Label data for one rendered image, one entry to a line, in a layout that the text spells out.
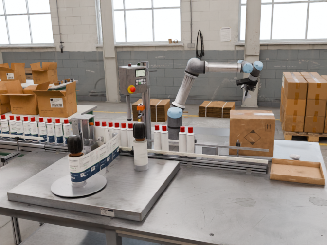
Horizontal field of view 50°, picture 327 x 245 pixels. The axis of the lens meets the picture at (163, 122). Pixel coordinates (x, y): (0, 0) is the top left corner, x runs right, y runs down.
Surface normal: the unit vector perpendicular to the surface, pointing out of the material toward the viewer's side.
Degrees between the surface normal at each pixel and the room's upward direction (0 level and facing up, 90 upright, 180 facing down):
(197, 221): 0
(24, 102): 90
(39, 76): 89
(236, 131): 90
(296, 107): 90
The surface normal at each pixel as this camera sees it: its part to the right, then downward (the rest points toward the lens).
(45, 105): -0.16, 0.27
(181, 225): -0.03, -0.96
